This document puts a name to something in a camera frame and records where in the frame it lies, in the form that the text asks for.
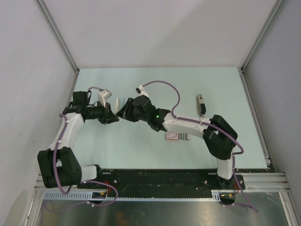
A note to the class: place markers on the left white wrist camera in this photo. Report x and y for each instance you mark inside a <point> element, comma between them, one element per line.
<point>103,95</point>

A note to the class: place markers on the aluminium frame rail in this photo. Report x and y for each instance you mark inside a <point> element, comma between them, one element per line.
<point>266,181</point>

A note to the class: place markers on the beige black stapler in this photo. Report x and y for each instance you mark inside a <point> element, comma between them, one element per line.
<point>201,107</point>

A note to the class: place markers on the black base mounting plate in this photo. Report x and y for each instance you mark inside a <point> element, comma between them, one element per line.
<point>122,179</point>

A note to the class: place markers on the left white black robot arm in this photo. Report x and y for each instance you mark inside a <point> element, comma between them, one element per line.
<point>58,164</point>

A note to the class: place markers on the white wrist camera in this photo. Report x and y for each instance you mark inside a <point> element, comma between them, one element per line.
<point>141,91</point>
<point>103,95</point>

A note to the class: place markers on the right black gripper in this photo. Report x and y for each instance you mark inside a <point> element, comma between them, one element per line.
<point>123,113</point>

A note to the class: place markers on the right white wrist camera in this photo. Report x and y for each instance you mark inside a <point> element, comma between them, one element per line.
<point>141,91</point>

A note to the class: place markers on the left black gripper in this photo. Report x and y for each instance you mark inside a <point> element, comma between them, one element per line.
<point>107,116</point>

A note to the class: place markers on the red white staple box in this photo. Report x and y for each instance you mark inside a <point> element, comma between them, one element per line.
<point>177,136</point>

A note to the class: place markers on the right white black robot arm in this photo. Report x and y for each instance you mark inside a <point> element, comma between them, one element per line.
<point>219,137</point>

